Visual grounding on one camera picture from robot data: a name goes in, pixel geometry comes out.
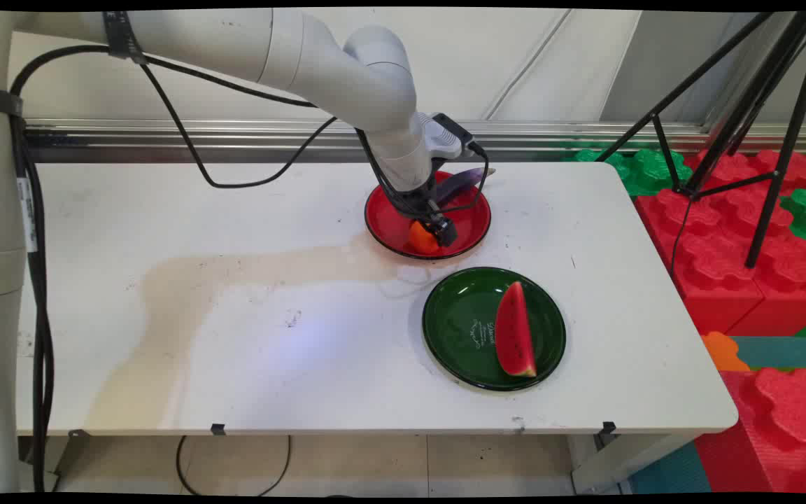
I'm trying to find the orange toy tangerine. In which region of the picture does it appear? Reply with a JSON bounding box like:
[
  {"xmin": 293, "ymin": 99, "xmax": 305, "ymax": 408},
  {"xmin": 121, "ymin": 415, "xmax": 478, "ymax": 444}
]
[{"xmin": 409, "ymin": 219, "xmax": 442, "ymax": 256}]

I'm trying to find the dark green round plate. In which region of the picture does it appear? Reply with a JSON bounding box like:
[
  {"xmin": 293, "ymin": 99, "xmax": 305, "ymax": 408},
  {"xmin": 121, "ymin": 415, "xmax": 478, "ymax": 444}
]
[{"xmin": 422, "ymin": 266, "xmax": 567, "ymax": 392}]

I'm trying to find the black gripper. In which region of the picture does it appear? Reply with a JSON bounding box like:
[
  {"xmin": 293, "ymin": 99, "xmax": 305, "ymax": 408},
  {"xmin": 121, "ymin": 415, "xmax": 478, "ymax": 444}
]
[{"xmin": 383, "ymin": 175, "xmax": 458, "ymax": 247}]

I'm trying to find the tall red foam block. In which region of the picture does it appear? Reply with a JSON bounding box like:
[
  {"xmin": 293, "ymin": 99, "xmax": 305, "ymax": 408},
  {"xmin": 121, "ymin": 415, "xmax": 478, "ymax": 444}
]
[{"xmin": 693, "ymin": 367, "xmax": 806, "ymax": 494}]

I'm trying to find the teal foam mat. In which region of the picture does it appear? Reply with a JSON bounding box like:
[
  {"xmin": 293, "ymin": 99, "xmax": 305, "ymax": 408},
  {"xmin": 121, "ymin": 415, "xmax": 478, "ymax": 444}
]
[
  {"xmin": 728, "ymin": 335, "xmax": 806, "ymax": 370},
  {"xmin": 627, "ymin": 440, "xmax": 713, "ymax": 495}
]

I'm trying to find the grey metal table bracket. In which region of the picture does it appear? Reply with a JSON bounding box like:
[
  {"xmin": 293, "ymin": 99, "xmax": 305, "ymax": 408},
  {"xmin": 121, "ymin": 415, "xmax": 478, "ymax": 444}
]
[{"xmin": 53, "ymin": 428, "xmax": 93, "ymax": 484}]

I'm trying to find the thin black tripod cable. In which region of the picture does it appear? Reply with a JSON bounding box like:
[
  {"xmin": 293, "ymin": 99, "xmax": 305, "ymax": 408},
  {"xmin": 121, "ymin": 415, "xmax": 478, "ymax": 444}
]
[{"xmin": 668, "ymin": 196, "xmax": 695, "ymax": 281}]

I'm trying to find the red round plate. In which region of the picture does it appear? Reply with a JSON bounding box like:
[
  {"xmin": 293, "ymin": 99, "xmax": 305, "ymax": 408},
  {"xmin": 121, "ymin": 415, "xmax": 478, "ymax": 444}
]
[{"xmin": 364, "ymin": 170, "xmax": 493, "ymax": 261}]

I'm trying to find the aluminium wall rail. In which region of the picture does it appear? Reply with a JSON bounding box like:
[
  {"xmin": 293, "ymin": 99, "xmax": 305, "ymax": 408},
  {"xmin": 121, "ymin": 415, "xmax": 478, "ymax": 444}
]
[{"xmin": 24, "ymin": 118, "xmax": 806, "ymax": 166}]

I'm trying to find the black floor cable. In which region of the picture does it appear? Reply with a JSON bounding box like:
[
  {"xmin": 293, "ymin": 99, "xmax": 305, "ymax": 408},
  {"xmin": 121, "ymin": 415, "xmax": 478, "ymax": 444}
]
[{"xmin": 176, "ymin": 435, "xmax": 292, "ymax": 498}]

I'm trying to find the orange foam piece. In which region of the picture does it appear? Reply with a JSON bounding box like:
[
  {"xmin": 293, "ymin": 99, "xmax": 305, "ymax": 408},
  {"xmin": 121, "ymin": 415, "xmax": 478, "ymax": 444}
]
[{"xmin": 700, "ymin": 330, "xmax": 752, "ymax": 373}]

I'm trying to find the large red foam block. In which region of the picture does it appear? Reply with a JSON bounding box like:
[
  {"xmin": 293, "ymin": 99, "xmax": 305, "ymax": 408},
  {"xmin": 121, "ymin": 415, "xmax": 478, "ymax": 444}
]
[{"xmin": 635, "ymin": 186, "xmax": 806, "ymax": 337}]

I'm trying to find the black tripod stand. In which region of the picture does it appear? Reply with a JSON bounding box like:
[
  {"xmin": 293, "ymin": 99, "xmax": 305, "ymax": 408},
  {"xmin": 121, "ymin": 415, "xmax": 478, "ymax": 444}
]
[{"xmin": 595, "ymin": 10, "xmax": 806, "ymax": 270}]

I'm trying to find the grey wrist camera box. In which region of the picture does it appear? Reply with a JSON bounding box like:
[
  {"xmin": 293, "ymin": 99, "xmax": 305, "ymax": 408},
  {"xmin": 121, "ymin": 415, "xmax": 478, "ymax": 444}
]
[{"xmin": 420, "ymin": 112, "xmax": 478, "ymax": 159}]

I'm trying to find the toy watermelon slice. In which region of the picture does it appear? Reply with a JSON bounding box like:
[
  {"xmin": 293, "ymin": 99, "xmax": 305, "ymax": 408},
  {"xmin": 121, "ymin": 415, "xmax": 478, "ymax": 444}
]
[{"xmin": 494, "ymin": 281, "xmax": 538, "ymax": 379}]

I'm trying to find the black looping arm cable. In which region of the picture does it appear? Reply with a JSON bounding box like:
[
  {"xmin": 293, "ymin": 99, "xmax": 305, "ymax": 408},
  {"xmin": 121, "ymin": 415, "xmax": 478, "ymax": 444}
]
[{"xmin": 139, "ymin": 59, "xmax": 339, "ymax": 190}]

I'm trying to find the short black camera cable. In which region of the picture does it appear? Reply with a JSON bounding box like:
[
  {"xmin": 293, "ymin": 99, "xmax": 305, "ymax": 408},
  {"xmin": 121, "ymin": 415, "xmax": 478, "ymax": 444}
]
[{"xmin": 437, "ymin": 142, "xmax": 491, "ymax": 215}]

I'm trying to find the white cable label tag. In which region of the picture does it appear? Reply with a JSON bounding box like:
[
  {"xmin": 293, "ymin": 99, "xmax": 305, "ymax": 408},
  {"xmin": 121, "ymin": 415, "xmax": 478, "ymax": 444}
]
[{"xmin": 17, "ymin": 178, "xmax": 39, "ymax": 253}]

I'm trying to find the white table leg frame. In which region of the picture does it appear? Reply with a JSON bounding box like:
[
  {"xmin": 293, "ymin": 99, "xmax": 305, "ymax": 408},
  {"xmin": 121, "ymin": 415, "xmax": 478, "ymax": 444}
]
[{"xmin": 570, "ymin": 430, "xmax": 699, "ymax": 494}]

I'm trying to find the thick black cable bundle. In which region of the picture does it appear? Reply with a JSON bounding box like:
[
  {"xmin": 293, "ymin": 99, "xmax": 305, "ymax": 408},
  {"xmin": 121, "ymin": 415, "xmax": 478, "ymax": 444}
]
[{"xmin": 10, "ymin": 115, "xmax": 55, "ymax": 494}]

